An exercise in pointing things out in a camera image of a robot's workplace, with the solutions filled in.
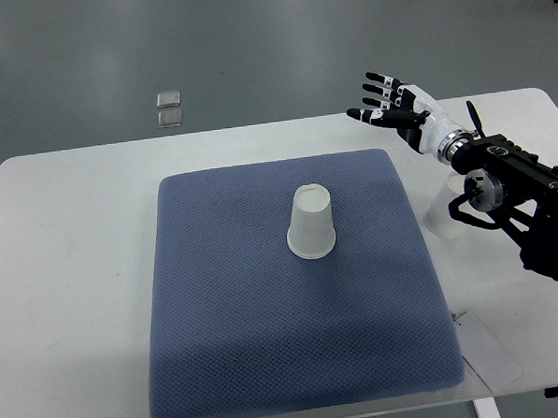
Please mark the blue fabric cushion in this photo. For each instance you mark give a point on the blue fabric cushion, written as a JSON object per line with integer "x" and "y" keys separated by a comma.
{"x": 243, "y": 328}

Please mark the white paper cup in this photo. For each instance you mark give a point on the white paper cup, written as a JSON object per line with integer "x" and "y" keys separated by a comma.
{"x": 437, "y": 215}
{"x": 311, "y": 233}

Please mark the white paper cup on cushion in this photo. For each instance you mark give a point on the white paper cup on cushion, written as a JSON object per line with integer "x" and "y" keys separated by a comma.
{"x": 311, "y": 233}

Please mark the lower metal floor plate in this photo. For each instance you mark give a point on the lower metal floor plate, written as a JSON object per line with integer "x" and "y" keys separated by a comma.
{"x": 170, "y": 118}

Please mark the upper metal floor plate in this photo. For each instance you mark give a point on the upper metal floor plate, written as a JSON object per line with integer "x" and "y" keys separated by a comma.
{"x": 171, "y": 98}

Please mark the metal floor plate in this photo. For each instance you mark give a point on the metal floor plate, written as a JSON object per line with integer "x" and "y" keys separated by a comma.
{"x": 170, "y": 118}
{"x": 171, "y": 98}

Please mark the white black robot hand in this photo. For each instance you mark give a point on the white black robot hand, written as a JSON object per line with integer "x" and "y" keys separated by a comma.
{"x": 412, "y": 113}

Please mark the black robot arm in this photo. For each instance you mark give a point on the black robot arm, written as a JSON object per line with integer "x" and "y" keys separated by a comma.
{"x": 507, "y": 188}

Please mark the white table leg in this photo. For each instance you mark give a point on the white table leg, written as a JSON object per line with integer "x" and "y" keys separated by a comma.
{"x": 486, "y": 408}

